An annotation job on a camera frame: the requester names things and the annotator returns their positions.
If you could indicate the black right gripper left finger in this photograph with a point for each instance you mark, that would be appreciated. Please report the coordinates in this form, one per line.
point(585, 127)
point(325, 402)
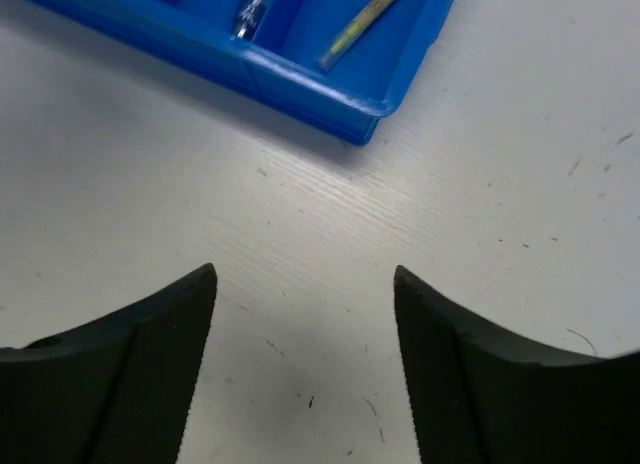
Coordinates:
point(117, 389)

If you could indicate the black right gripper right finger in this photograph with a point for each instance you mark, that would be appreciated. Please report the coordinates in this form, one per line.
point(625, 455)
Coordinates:
point(480, 393)

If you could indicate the pale yellow pen tube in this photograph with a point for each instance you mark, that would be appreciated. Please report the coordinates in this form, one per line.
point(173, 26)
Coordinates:
point(345, 39)

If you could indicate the blue divided plastic bin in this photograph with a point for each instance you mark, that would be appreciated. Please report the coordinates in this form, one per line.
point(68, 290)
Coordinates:
point(278, 66)

